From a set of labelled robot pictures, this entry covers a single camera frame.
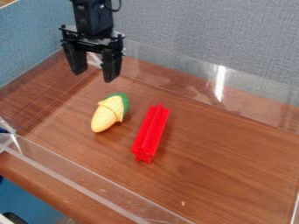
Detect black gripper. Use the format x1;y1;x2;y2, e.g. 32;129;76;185
60;24;125;83

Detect yellow toy corn cob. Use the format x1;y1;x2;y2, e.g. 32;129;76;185
90;93;129;133

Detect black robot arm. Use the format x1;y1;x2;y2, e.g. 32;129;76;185
60;0;125;83

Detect red star-shaped plastic block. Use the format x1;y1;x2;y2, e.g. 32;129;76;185
132;104;169;164

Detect clear acrylic corner bracket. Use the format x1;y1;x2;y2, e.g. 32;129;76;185
86;52;103;68

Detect black cable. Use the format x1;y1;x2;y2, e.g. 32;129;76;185
104;0;124;13

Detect clear acrylic left bracket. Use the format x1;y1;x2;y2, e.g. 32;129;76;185
0;116;22;154

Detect clear acrylic back wall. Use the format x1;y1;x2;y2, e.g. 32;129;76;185
123;39;299;135

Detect clear acrylic wall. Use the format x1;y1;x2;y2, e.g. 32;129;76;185
123;39;299;135
0;135;195;224

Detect clear acrylic front wall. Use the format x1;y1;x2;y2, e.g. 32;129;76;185
0;135;195;224

